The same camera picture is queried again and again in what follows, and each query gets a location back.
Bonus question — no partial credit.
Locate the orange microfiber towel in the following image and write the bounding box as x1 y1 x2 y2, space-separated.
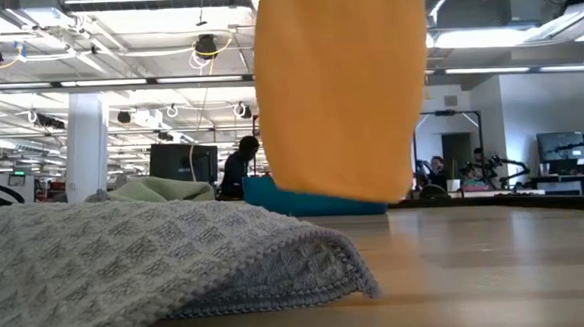
250 0 436 210

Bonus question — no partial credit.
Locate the green microfiber towel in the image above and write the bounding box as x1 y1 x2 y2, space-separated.
85 171 218 208

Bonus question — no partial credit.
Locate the grey waffle microfiber towel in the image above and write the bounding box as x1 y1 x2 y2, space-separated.
0 183 385 327

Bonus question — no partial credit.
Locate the teal plastic bin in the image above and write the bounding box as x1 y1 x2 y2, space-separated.
242 169 389 222

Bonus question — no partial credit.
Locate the person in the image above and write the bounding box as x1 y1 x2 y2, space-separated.
424 154 450 191
215 134 264 202
465 146 489 175

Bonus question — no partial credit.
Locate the black computer monitor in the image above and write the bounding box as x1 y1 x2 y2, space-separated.
148 140 220 186

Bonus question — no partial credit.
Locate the white pillar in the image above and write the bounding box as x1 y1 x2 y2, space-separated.
60 90 115 204

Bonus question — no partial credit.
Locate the dark desk monitor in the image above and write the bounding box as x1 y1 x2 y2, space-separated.
536 130 584 165

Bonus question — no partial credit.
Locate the grey office desk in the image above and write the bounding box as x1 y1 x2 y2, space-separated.
527 172 584 198

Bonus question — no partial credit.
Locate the black metal rig frame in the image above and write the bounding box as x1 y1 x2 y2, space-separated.
411 108 485 188
250 113 264 177

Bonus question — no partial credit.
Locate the black aluminium table frame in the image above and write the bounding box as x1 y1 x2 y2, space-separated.
388 189 584 223

